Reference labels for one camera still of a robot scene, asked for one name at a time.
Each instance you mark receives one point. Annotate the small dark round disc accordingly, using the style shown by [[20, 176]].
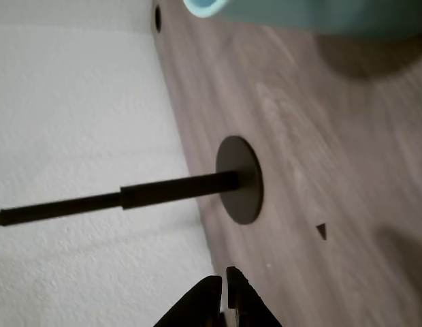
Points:
[[158, 18]]

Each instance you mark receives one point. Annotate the light blue ceramic mug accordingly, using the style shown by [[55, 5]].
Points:
[[333, 17]]

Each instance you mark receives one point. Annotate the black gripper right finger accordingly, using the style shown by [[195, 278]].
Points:
[[248, 306]]

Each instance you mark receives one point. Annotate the black stand with round base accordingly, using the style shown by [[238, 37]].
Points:
[[245, 190]]

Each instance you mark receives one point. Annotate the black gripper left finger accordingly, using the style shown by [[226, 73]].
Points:
[[197, 306]]

